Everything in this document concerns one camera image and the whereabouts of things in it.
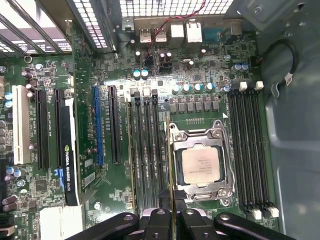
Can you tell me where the silver finned heat sink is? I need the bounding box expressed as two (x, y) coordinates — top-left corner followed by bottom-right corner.
(39, 204), (85, 240)

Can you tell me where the black PCIe expansion slot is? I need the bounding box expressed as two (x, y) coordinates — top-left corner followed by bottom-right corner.
(107, 84), (124, 165)
(34, 88), (51, 171)
(53, 87), (66, 169)

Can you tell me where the black Nvidia graphics card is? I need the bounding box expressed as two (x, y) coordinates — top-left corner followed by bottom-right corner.
(56, 96), (84, 207)

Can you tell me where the metal socket cover frame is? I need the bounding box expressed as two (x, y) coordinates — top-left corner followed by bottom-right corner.
(171, 119), (236, 207)

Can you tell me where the red and black wire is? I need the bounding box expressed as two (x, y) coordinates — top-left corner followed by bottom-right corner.
(143, 0), (207, 68)

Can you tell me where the blue PCIe expansion slot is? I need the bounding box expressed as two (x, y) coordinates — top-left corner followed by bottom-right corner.
(91, 84), (106, 168)

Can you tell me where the white PCI expansion slot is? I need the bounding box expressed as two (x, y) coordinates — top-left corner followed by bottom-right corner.
(11, 84), (33, 166)

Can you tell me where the silver Ethernet port block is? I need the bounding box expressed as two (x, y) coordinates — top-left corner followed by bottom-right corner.
(185, 20), (204, 44)

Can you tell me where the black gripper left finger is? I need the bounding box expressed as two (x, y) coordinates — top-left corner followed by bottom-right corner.
(65, 190), (175, 240)

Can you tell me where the black and silver PC case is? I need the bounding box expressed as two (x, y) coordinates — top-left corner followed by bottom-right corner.
(0, 0), (320, 240)

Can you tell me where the green motherboard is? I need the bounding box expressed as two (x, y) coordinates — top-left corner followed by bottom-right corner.
(0, 39), (279, 240)

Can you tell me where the thin wire locking lever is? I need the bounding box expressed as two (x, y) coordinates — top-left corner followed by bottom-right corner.
(169, 122), (181, 194)
(217, 119), (237, 199)

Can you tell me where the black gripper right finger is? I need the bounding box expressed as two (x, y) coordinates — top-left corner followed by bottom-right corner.
(175, 191), (301, 240)

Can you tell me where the blue rear port connector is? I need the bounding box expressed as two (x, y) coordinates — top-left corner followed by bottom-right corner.
(203, 26), (226, 43)

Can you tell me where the black CPU socket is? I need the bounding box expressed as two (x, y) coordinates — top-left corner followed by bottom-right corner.
(169, 119), (237, 208)

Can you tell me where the silver CPU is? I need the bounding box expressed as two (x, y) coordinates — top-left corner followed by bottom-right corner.
(180, 145), (221, 189)

